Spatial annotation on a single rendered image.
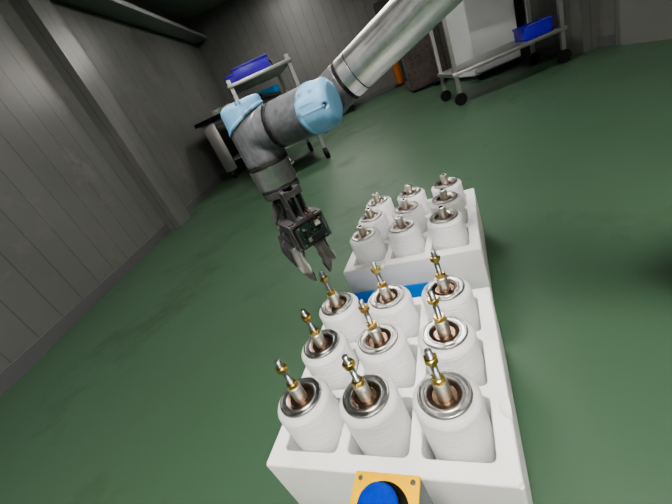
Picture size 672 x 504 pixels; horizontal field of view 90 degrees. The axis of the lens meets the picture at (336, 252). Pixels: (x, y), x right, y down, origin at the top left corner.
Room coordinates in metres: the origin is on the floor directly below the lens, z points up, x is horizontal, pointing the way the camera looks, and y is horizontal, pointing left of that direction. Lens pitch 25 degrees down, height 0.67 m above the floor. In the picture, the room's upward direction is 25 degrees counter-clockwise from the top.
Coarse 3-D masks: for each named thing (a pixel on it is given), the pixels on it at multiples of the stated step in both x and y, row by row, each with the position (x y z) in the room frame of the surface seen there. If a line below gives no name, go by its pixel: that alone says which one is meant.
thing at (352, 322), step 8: (352, 296) 0.64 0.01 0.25; (352, 304) 0.61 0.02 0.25; (320, 312) 0.64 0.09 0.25; (344, 312) 0.60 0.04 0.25; (352, 312) 0.60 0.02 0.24; (360, 312) 0.61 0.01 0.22; (328, 320) 0.60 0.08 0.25; (336, 320) 0.59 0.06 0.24; (344, 320) 0.59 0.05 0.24; (352, 320) 0.59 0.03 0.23; (360, 320) 0.60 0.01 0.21; (328, 328) 0.61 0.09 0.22; (336, 328) 0.59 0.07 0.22; (344, 328) 0.59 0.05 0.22; (352, 328) 0.59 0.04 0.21; (360, 328) 0.60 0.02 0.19; (352, 336) 0.59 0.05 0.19
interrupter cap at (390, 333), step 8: (384, 328) 0.49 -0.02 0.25; (392, 328) 0.48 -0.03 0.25; (360, 336) 0.50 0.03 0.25; (368, 336) 0.49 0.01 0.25; (384, 336) 0.48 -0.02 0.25; (392, 336) 0.46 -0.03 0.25; (360, 344) 0.48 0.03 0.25; (368, 344) 0.47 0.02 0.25; (376, 344) 0.47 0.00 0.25; (384, 344) 0.45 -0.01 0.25; (392, 344) 0.44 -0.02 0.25; (368, 352) 0.45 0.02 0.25; (376, 352) 0.44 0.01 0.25; (384, 352) 0.44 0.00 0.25
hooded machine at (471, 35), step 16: (464, 0) 4.01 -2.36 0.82; (480, 0) 3.99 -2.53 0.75; (496, 0) 3.98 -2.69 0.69; (512, 0) 3.96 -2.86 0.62; (448, 16) 4.42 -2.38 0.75; (464, 16) 4.03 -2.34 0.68; (480, 16) 4.00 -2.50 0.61; (496, 16) 3.98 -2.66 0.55; (512, 16) 3.96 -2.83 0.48; (464, 32) 4.10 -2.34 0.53; (480, 32) 4.00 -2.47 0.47; (496, 32) 3.98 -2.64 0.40; (512, 32) 3.97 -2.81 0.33; (464, 48) 4.18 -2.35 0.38; (480, 48) 4.00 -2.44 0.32; (496, 64) 3.99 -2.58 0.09; (512, 64) 4.00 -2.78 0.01; (464, 80) 4.43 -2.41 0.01
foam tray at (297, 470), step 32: (480, 288) 0.57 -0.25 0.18; (480, 320) 0.48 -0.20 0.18; (416, 352) 0.50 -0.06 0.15; (416, 384) 0.41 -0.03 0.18; (512, 416) 0.30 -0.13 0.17; (288, 448) 0.41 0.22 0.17; (352, 448) 0.37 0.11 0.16; (416, 448) 0.31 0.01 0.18; (512, 448) 0.26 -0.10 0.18; (288, 480) 0.38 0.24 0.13; (320, 480) 0.35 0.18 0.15; (352, 480) 0.32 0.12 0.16; (448, 480) 0.26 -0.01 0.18; (480, 480) 0.24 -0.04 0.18; (512, 480) 0.23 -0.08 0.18
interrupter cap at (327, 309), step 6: (342, 294) 0.66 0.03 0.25; (348, 294) 0.65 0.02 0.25; (342, 300) 0.64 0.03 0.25; (348, 300) 0.63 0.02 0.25; (324, 306) 0.65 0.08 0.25; (330, 306) 0.64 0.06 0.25; (342, 306) 0.62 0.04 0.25; (348, 306) 0.61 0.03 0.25; (324, 312) 0.62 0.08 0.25; (330, 312) 0.61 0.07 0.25; (336, 312) 0.60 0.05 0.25
